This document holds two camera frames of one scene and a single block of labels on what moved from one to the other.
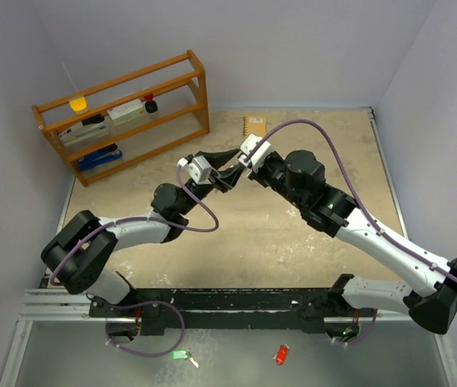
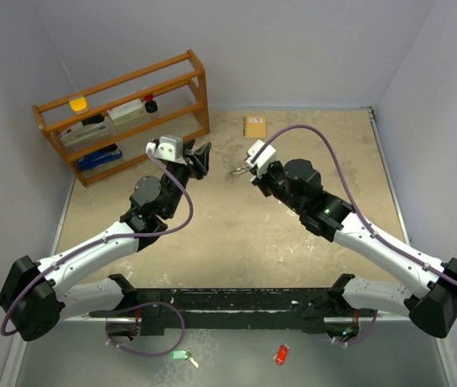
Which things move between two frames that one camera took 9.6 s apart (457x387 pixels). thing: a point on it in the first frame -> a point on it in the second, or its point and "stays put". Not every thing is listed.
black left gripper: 223,180 -> 201,155
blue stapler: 105,154 stays put
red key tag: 281,355 stays put
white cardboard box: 126,112 stays put
